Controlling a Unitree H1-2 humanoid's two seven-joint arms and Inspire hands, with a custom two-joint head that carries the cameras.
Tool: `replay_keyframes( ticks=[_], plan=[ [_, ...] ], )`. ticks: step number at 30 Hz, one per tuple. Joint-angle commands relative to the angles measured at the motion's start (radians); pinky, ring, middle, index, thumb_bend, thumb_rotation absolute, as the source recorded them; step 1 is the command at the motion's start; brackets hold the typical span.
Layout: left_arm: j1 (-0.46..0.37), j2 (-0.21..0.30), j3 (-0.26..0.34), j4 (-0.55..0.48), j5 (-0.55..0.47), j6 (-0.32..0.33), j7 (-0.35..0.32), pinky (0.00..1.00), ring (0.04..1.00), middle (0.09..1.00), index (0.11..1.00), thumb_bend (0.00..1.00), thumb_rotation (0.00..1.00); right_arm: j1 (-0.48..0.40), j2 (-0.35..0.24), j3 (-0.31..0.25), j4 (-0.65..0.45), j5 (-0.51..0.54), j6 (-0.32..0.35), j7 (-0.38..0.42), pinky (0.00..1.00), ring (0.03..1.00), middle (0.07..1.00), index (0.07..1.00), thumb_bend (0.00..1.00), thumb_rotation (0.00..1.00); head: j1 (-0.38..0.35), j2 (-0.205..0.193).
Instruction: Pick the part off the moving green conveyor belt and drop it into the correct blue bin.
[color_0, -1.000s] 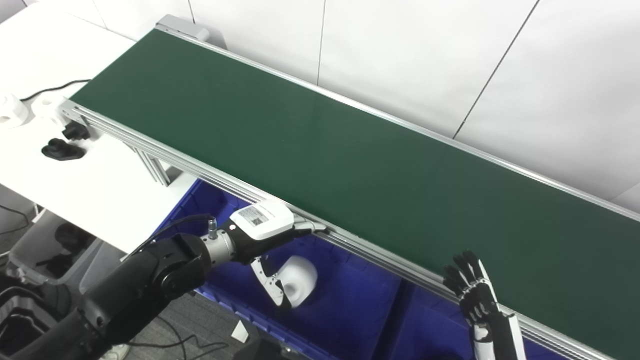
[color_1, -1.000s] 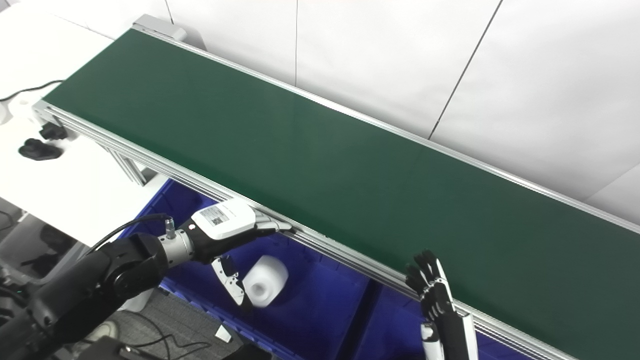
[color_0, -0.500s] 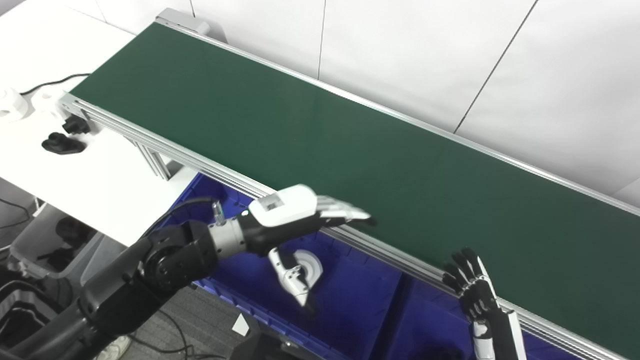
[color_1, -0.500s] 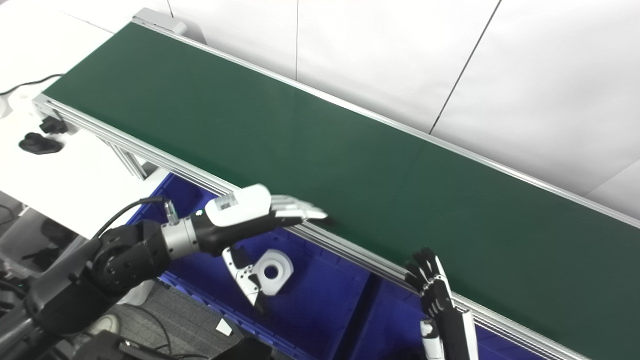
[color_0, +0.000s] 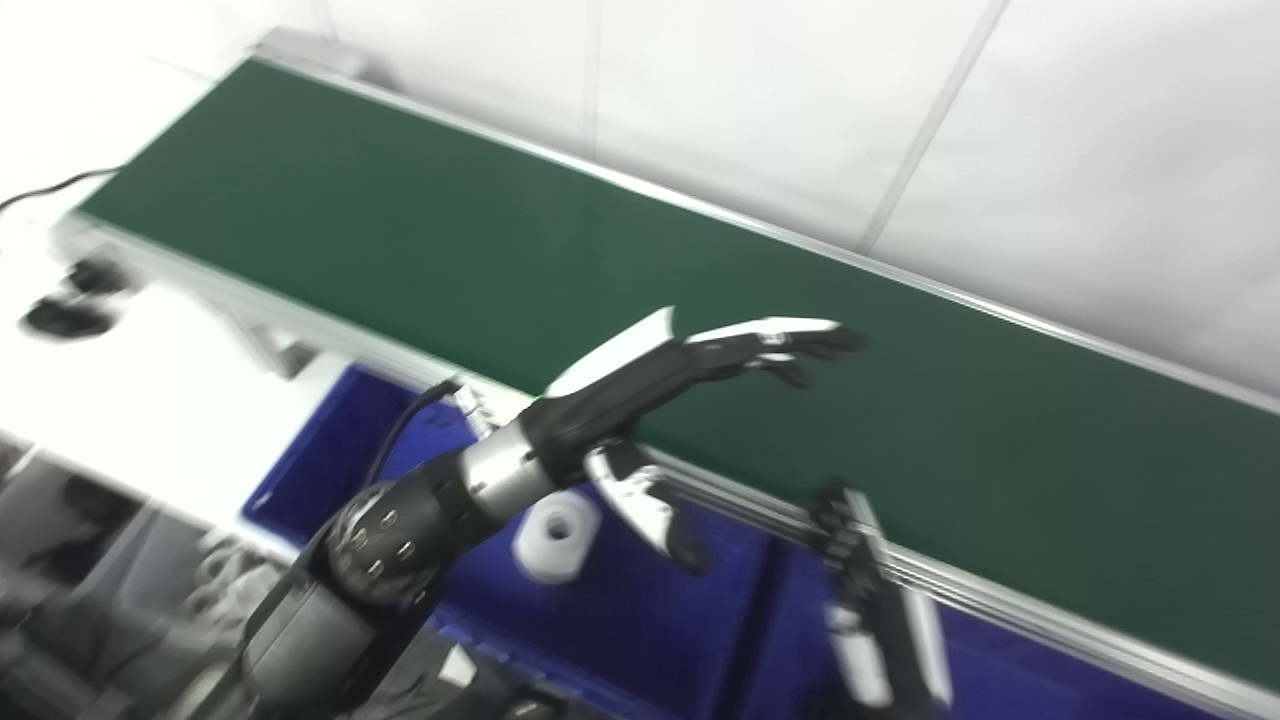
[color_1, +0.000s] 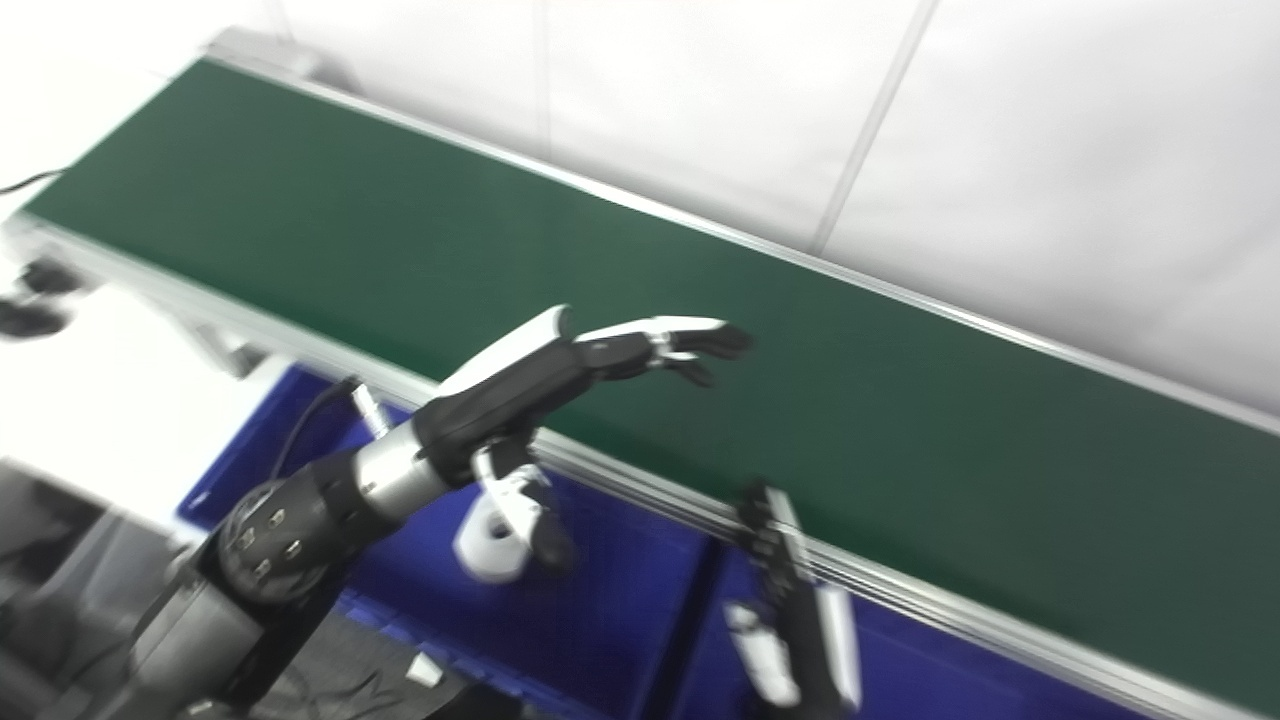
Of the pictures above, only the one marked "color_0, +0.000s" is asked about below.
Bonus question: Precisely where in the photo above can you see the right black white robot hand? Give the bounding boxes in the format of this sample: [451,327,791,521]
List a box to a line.
[810,483,953,713]

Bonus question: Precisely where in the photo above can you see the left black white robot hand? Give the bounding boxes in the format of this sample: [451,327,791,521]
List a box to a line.
[520,307,866,576]

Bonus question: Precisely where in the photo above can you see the white cylindrical plastic part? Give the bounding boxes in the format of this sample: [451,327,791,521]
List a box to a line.
[512,490,603,586]

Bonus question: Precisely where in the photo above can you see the blue plastic bin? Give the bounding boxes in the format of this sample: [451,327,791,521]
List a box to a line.
[240,362,776,720]
[740,545,1231,720]

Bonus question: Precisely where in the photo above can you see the green conveyor belt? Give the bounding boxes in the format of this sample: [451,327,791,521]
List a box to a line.
[50,55,1280,720]

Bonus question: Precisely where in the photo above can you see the black conveyor foot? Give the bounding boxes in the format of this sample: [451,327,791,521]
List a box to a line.
[65,258,131,296]
[20,298,116,341]

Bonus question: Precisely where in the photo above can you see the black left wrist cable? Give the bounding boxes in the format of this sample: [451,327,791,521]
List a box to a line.
[360,378,496,491]

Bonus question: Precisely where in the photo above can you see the black floor cable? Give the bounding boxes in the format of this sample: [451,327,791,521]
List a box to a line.
[0,168,121,213]

